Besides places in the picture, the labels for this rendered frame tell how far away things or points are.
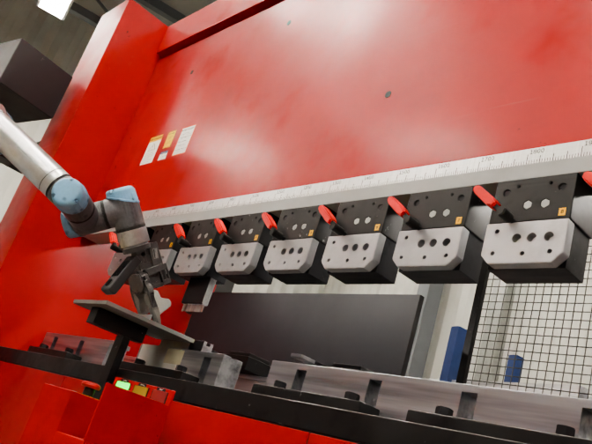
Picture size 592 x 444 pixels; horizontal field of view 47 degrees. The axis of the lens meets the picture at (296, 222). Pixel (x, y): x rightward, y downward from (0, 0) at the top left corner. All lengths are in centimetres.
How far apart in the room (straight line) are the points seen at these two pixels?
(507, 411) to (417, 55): 87
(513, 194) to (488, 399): 36
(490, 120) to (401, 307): 81
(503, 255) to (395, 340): 86
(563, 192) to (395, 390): 44
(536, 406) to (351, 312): 115
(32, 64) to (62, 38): 705
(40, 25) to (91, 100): 717
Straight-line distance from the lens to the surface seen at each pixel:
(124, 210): 177
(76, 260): 266
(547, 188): 124
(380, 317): 209
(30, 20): 991
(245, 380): 198
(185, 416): 147
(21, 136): 178
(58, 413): 140
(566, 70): 138
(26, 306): 259
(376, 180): 150
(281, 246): 162
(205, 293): 185
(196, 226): 197
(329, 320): 223
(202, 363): 170
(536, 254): 118
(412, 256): 133
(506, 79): 144
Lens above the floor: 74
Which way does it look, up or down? 20 degrees up
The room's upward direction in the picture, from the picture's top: 18 degrees clockwise
